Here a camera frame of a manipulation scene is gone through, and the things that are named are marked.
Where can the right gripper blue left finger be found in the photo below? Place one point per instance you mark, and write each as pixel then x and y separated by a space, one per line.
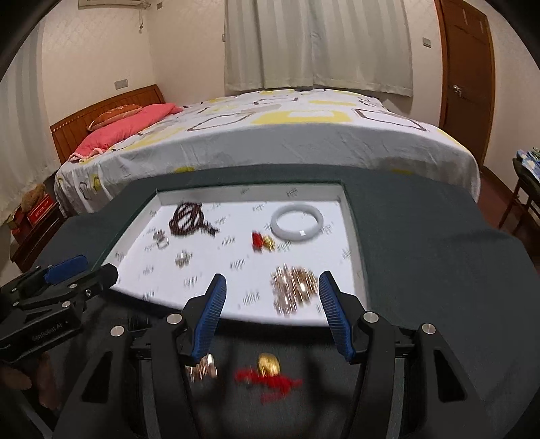
pixel 202 315

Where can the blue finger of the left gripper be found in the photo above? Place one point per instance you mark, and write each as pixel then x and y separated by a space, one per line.
pixel 85 285
pixel 67 267

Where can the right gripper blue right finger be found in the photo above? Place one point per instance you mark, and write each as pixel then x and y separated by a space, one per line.
pixel 343 311

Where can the small silver brooch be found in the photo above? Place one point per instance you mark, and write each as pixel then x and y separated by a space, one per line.
pixel 183 259

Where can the red cord gold pendant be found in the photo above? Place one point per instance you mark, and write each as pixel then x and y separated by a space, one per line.
pixel 268 376

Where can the white jade bangle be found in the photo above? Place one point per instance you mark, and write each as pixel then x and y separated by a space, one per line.
pixel 297 222

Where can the gold turtle red tassel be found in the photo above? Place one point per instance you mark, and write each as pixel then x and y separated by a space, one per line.
pixel 262 242

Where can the wooden nightstand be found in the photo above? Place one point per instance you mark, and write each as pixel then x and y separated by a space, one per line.
pixel 33 233

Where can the red box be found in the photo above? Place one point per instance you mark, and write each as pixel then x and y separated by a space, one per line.
pixel 40 209

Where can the brown teddy bear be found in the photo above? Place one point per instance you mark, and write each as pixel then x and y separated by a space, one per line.
pixel 33 196

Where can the dark green tray box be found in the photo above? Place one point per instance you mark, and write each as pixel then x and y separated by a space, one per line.
pixel 215 224

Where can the dark grey table cloth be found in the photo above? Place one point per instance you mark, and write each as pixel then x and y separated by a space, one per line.
pixel 429 256

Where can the pink pillow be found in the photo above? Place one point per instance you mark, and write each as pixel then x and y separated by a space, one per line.
pixel 102 139

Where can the wooden headboard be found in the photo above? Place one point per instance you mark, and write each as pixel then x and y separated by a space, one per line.
pixel 69 132

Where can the orange brown cushion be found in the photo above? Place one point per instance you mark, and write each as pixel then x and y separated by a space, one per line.
pixel 113 115

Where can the bed with patterned sheet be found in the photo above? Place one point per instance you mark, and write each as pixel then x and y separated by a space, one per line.
pixel 320 126

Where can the wooden chair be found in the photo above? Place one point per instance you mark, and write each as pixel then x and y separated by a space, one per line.
pixel 525 195

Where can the clothes pile on chair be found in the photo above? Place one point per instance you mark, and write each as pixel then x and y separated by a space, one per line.
pixel 530 160

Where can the white air conditioner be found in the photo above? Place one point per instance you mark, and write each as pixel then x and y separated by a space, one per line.
pixel 144 4

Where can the white curtain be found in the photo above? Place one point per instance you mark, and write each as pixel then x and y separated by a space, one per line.
pixel 358 45

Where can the brown wooden door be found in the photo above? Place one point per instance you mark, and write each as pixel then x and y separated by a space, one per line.
pixel 468 78

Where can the wall socket plate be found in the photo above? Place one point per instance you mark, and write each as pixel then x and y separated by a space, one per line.
pixel 120 84

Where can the light switch by door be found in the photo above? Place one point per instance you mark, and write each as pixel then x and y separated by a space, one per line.
pixel 427 42

